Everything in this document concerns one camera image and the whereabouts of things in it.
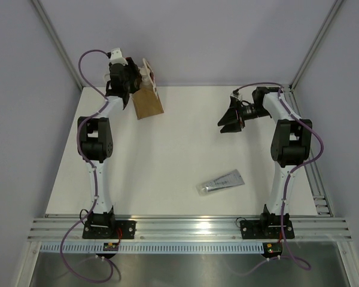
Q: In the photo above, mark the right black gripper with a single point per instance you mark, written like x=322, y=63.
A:
x=231, y=115

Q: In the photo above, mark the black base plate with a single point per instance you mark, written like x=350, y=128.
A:
x=252, y=229
x=122, y=229

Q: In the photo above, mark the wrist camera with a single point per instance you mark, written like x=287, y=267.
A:
x=236, y=94
x=115, y=57

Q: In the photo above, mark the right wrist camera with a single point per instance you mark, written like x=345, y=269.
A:
x=236, y=94

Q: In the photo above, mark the silver squeeze tube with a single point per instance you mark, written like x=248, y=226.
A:
x=228, y=180

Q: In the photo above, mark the aluminium mounting rail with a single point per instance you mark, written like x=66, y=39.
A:
x=197, y=229

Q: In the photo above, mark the left aluminium frame post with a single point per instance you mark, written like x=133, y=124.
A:
x=53, y=35

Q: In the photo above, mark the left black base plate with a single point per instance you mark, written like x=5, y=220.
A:
x=122, y=229

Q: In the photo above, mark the aluminium frame post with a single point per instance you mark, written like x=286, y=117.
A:
x=317, y=41
x=53, y=35

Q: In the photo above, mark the right aluminium frame post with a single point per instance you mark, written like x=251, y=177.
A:
x=317, y=41

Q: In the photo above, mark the beige pump bottle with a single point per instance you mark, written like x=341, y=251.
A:
x=145, y=78

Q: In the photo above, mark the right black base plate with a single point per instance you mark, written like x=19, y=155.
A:
x=252, y=229

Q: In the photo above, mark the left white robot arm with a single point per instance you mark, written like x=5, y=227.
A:
x=95, y=145

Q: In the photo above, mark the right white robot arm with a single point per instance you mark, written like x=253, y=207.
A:
x=290, y=148

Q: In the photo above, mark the burlap watermelon canvas bag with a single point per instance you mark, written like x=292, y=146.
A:
x=147, y=103

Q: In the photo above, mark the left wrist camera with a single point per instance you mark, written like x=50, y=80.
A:
x=115, y=57

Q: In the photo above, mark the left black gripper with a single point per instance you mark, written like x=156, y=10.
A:
x=131, y=69

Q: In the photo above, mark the right side aluminium rail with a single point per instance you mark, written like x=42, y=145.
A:
x=307, y=159

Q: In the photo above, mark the white slotted cable duct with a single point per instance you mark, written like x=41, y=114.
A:
x=163, y=248

